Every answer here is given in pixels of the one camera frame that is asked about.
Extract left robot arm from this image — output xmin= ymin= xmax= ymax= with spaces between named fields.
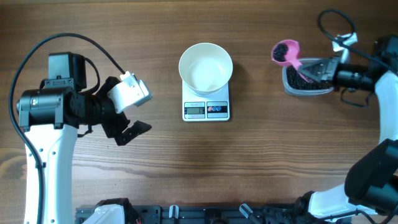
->
xmin=17 ymin=52 xmax=152 ymax=223

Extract left black camera cable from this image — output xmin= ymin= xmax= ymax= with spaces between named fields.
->
xmin=8 ymin=32 xmax=126 ymax=224

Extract white digital kitchen scale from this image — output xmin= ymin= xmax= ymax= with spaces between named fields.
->
xmin=182 ymin=83 xmax=230 ymax=122

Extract pink plastic measuring scoop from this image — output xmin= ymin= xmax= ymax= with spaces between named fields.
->
xmin=271 ymin=39 xmax=312 ymax=83

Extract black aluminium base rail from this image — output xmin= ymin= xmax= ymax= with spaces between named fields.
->
xmin=74 ymin=203 xmax=352 ymax=224

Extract white bowl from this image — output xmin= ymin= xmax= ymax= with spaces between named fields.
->
xmin=178 ymin=42 xmax=233 ymax=95

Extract clear plastic food container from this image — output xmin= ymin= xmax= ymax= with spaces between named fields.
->
xmin=282 ymin=66 xmax=333 ymax=96

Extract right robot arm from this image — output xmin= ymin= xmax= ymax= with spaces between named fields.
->
xmin=298 ymin=35 xmax=397 ymax=223

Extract black beans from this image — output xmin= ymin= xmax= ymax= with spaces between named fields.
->
xmin=271 ymin=40 xmax=331 ymax=95

